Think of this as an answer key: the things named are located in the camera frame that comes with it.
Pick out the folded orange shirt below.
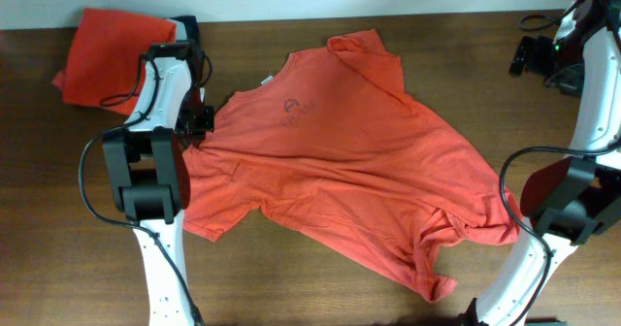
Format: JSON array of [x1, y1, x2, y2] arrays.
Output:
[[52, 8, 177, 115]]

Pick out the folded navy garment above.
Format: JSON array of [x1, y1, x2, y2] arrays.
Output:
[[170, 16, 201, 46]]

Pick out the folded grey garment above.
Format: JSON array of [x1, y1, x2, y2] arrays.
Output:
[[166, 18, 188, 42]]

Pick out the orange t-shirt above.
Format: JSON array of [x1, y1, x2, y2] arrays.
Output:
[[183, 30, 519, 302]]

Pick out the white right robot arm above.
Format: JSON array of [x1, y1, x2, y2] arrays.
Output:
[[456, 0, 620, 326]]

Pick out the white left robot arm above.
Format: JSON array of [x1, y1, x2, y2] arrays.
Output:
[[102, 40, 214, 326]]

